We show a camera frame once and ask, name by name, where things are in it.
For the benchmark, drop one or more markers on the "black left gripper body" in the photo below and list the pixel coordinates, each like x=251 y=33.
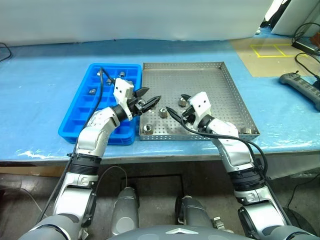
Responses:
x=133 y=106

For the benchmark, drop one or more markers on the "grey robot chest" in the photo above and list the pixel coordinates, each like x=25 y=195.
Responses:
x=175 y=235

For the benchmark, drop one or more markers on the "dark bulky object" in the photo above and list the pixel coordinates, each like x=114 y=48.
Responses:
x=275 y=12

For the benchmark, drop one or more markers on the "brown table mat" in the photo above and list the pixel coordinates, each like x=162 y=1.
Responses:
x=250 y=62

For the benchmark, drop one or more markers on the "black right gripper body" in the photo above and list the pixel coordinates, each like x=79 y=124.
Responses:
x=189 y=117

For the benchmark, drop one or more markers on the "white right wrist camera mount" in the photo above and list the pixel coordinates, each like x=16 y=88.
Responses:
x=201 y=103

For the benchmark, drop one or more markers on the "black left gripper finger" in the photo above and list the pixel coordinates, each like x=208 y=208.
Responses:
x=141 y=92
x=151 y=103

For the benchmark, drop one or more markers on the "small white connector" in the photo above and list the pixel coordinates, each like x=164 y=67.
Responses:
x=219 y=223

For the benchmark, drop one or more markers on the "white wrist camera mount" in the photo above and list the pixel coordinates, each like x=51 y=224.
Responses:
x=201 y=103
x=121 y=88

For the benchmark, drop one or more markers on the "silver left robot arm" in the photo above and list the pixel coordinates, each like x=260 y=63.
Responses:
x=92 y=135

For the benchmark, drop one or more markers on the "perforated metal tray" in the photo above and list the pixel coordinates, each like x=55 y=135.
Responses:
x=175 y=80

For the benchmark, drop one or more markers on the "grey handheld remote controller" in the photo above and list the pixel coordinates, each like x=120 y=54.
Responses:
x=300 y=86

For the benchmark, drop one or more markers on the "grey rounded robot shell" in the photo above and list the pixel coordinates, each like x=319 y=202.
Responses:
x=195 y=212
x=125 y=212

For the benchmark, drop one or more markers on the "white panel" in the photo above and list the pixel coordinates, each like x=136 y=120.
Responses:
x=295 y=20

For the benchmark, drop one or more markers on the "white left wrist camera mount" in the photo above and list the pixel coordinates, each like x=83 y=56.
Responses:
x=121 y=88

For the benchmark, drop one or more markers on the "blue compartment tray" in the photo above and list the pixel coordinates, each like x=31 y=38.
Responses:
x=71 y=126

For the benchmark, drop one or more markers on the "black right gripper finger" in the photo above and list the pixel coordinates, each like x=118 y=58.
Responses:
x=186 y=97
x=175 y=114

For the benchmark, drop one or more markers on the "black flat device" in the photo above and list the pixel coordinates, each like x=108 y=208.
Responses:
x=305 y=46

